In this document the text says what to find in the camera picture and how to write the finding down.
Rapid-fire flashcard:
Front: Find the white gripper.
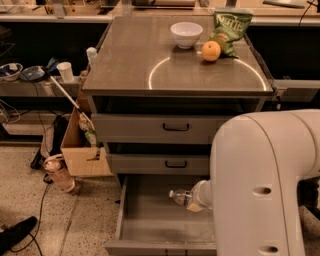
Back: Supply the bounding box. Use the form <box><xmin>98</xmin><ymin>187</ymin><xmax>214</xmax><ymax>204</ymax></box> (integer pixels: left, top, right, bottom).
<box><xmin>187</xmin><ymin>180</ymin><xmax>213</xmax><ymax>212</ymax></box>

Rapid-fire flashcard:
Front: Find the clear plastic water bottle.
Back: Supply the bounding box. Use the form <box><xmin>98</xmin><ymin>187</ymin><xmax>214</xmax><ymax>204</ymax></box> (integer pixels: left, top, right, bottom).
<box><xmin>169</xmin><ymin>189</ymin><xmax>193</xmax><ymax>206</ymax></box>

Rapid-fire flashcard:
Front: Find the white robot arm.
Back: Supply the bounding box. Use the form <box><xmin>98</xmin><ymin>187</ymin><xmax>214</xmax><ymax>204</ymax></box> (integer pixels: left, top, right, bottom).
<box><xmin>198</xmin><ymin>109</ymin><xmax>320</xmax><ymax>256</ymax></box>

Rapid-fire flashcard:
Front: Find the bottom grey open drawer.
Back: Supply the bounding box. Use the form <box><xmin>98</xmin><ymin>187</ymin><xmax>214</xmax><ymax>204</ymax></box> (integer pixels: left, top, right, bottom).
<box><xmin>106</xmin><ymin>175</ymin><xmax>217</xmax><ymax>256</ymax></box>

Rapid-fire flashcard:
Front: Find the middle grey drawer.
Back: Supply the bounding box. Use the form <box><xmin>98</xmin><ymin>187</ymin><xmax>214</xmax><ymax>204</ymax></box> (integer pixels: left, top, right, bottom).
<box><xmin>107</xmin><ymin>154</ymin><xmax>209</xmax><ymax>175</ymax></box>

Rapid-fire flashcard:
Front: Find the top grey drawer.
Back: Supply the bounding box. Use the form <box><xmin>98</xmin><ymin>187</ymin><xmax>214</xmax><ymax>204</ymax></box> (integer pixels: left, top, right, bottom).
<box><xmin>92</xmin><ymin>114</ymin><xmax>230</xmax><ymax>144</ymax></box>

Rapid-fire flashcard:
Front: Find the grey drawer cabinet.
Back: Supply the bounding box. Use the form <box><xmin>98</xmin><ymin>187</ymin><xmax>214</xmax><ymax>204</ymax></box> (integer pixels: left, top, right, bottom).
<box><xmin>81</xmin><ymin>15</ymin><xmax>275</xmax><ymax>256</ymax></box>

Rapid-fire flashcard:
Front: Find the white bottle beside cabinet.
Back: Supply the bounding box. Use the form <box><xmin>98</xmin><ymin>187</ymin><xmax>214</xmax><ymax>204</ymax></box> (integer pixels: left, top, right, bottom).
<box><xmin>86</xmin><ymin>47</ymin><xmax>98</xmax><ymax>66</ymax></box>

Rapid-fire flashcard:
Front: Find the person leg and shoe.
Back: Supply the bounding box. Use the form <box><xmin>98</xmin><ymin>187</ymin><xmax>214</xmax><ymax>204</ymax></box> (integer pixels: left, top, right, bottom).
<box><xmin>297</xmin><ymin>177</ymin><xmax>320</xmax><ymax>220</ymax></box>

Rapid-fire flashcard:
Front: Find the cardboard box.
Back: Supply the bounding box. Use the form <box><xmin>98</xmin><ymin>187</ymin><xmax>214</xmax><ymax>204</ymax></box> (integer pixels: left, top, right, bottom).
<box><xmin>61</xmin><ymin>110</ymin><xmax>112</xmax><ymax>177</ymax></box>

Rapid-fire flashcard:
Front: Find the orange fruit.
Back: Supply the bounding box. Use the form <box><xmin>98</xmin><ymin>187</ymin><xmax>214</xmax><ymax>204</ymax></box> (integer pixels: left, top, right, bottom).
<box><xmin>201</xmin><ymin>41</ymin><xmax>221</xmax><ymax>62</ymax></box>

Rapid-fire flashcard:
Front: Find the white ceramic bowl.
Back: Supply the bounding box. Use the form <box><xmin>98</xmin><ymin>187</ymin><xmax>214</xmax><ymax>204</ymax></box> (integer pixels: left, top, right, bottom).
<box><xmin>170</xmin><ymin>22</ymin><xmax>203</xmax><ymax>49</ymax></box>

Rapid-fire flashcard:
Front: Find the green chips bag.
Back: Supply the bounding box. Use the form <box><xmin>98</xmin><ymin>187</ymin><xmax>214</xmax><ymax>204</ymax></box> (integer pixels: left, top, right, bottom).
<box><xmin>209</xmin><ymin>8</ymin><xmax>253</xmax><ymax>58</ymax></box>

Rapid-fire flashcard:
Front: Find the black shoe left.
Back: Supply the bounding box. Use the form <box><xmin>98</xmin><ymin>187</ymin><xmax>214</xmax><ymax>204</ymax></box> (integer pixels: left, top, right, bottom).
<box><xmin>0</xmin><ymin>216</ymin><xmax>37</xmax><ymax>256</ymax></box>

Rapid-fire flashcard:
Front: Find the white paper cup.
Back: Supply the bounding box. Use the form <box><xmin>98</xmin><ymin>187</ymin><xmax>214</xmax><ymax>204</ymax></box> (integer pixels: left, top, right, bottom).
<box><xmin>57</xmin><ymin>62</ymin><xmax>74</xmax><ymax>82</ymax></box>

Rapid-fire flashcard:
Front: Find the white grabber stick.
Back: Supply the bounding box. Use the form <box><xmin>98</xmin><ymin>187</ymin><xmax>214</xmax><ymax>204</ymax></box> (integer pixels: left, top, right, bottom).
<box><xmin>41</xmin><ymin>67</ymin><xmax>95</xmax><ymax>130</ymax></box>

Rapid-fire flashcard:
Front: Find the dark plate on shelf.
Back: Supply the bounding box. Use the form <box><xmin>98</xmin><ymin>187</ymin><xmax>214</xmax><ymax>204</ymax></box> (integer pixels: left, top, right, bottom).
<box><xmin>20</xmin><ymin>66</ymin><xmax>46</xmax><ymax>82</ymax></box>

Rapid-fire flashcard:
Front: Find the white bowl on shelf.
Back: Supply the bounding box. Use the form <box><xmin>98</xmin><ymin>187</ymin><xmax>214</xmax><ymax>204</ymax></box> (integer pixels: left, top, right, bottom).
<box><xmin>0</xmin><ymin>63</ymin><xmax>23</xmax><ymax>82</ymax></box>

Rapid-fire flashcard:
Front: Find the black floor cable left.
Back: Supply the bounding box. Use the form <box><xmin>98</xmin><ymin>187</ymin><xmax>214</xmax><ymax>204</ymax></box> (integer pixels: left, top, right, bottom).
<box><xmin>9</xmin><ymin>181</ymin><xmax>53</xmax><ymax>256</ymax></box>

